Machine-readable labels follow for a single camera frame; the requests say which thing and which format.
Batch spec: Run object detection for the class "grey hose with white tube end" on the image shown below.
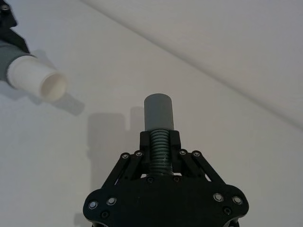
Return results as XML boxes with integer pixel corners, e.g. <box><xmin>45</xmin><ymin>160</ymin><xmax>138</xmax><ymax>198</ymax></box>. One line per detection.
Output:
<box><xmin>0</xmin><ymin>39</ymin><xmax>69</xmax><ymax>103</ymax></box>

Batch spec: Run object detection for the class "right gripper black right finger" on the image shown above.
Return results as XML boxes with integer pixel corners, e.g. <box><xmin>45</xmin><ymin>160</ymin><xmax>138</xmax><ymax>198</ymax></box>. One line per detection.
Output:
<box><xmin>168</xmin><ymin>130</ymin><xmax>226</xmax><ymax>189</ymax></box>

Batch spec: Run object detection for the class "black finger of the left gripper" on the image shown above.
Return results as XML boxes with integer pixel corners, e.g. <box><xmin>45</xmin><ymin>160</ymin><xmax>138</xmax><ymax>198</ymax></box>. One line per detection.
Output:
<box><xmin>0</xmin><ymin>4</ymin><xmax>31</xmax><ymax>54</ymax></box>

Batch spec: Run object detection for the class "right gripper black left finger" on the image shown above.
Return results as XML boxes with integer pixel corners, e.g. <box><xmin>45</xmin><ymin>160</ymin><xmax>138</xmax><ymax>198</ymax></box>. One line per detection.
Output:
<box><xmin>101</xmin><ymin>131</ymin><xmax>152</xmax><ymax>190</ymax></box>

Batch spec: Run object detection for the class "grey ribbed hose with cuff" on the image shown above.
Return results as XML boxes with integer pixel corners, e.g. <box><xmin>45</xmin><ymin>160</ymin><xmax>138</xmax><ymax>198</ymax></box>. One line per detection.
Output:
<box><xmin>143</xmin><ymin>93</ymin><xmax>175</xmax><ymax>177</ymax></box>

